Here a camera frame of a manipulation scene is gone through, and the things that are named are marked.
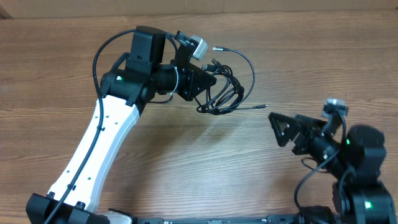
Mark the cardboard back panel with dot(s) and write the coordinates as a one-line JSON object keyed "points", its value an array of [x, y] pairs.
{"points": [[28, 9]]}

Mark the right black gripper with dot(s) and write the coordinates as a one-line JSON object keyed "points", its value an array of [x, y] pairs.
{"points": [[308, 132]]}

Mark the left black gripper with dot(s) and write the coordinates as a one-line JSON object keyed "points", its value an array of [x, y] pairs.
{"points": [[193, 86]]}

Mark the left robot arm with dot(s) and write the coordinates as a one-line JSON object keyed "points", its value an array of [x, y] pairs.
{"points": [[158, 63]]}

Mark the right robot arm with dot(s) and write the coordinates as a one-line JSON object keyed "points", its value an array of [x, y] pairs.
{"points": [[353, 156]]}

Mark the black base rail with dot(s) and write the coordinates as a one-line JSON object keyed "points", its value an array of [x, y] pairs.
{"points": [[268, 219]]}

